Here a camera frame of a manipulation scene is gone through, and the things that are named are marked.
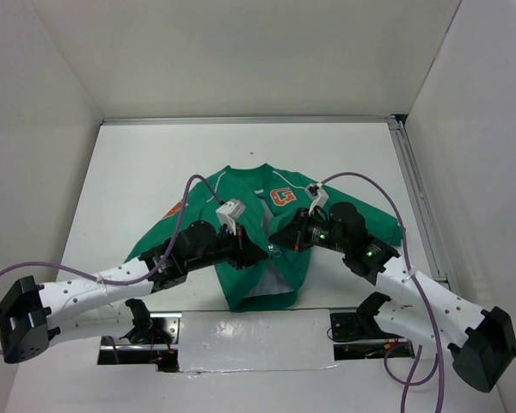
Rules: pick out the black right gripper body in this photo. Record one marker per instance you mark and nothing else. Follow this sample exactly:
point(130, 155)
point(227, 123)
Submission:
point(319, 232)

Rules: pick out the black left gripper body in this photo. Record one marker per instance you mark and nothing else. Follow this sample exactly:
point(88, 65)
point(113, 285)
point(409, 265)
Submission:
point(225, 249)

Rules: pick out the green zip jacket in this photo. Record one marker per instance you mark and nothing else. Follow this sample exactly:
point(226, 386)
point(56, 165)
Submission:
point(271, 198)

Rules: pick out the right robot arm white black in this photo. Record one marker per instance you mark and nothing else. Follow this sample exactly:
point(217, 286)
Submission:
point(405, 302)

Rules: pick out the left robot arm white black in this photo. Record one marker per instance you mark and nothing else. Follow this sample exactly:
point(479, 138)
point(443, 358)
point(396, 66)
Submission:
point(34, 317)

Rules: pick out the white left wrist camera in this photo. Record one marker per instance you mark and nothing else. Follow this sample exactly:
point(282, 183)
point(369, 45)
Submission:
point(228, 214)

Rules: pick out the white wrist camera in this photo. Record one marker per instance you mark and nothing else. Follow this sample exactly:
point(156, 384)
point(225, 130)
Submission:
point(228, 214)
point(318, 196)

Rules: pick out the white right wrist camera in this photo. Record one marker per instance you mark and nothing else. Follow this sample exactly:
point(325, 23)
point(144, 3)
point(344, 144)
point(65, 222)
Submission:
point(318, 196)

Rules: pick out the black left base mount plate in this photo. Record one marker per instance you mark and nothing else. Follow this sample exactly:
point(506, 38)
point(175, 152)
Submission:
point(168, 323)

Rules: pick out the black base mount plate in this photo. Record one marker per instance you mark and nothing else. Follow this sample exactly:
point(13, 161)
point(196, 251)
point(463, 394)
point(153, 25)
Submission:
point(168, 323)
point(346, 327)

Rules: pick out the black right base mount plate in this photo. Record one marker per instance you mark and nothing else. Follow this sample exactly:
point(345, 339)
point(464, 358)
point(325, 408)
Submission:
point(346, 327)

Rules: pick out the aluminium frame rail back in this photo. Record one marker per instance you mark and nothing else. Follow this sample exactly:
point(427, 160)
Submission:
point(213, 120)

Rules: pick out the aluminium frame rail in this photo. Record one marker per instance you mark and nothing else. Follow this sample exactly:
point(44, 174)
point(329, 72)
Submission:
point(437, 261)
point(213, 120)

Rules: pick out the aluminium frame rail right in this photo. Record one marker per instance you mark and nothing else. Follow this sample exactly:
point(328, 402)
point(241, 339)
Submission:
point(437, 261)

